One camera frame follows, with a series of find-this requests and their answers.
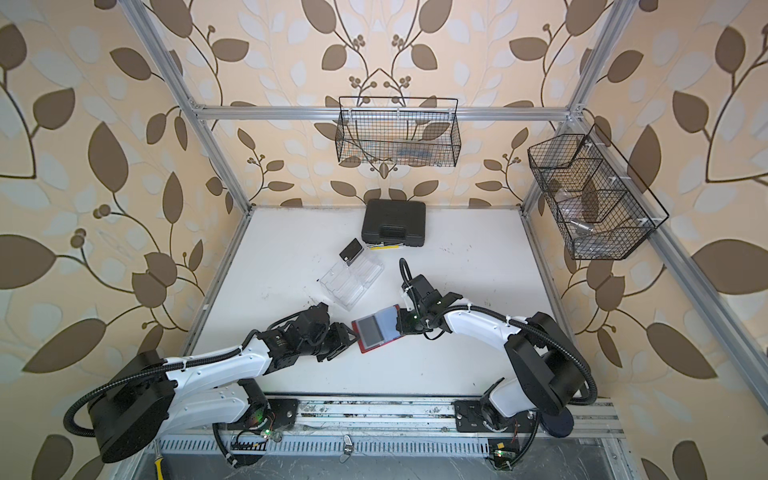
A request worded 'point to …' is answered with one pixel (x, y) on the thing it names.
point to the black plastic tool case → (394, 221)
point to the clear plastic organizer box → (352, 276)
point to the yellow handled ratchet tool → (159, 470)
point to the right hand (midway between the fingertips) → (398, 327)
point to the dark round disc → (559, 425)
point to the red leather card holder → (386, 319)
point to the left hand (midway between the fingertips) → (355, 337)
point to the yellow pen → (385, 247)
